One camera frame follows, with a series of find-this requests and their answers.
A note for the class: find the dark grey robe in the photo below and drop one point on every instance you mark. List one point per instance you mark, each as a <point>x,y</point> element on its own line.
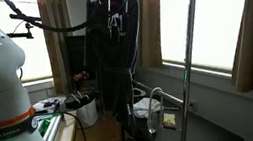
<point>112,38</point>

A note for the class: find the white crumpled cloth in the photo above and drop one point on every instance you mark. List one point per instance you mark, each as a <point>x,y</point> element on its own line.
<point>141,108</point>

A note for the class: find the black shoe with laces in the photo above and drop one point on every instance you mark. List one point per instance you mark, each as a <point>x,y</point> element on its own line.
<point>79,99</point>

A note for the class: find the clear plastic bottle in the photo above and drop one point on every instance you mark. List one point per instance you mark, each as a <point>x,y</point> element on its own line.
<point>153,122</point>

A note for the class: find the white waste bin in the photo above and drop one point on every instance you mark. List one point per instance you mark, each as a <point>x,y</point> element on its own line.
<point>88,114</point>

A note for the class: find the yellow snack packet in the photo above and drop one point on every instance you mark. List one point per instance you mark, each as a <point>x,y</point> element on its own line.
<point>169,121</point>

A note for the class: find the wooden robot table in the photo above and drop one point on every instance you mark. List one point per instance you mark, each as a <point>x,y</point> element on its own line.
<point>66,130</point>

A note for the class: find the brown curtain beside sofa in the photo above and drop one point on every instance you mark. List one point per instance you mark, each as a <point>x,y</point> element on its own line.
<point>54,15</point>

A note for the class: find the chrome clothes rail frame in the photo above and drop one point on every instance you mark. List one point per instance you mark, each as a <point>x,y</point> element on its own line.
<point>150,51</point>

